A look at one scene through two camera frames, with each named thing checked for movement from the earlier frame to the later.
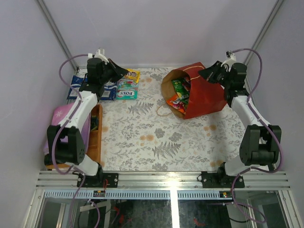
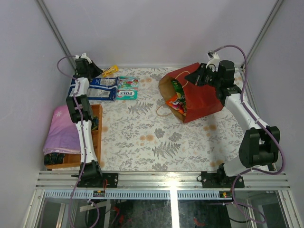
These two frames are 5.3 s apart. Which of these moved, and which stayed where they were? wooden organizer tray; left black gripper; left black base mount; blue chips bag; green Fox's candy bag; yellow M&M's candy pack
Moved: yellow M&M's candy pack; left black gripper
Stayed: blue chips bag; wooden organizer tray; left black base mount; green Fox's candy bag
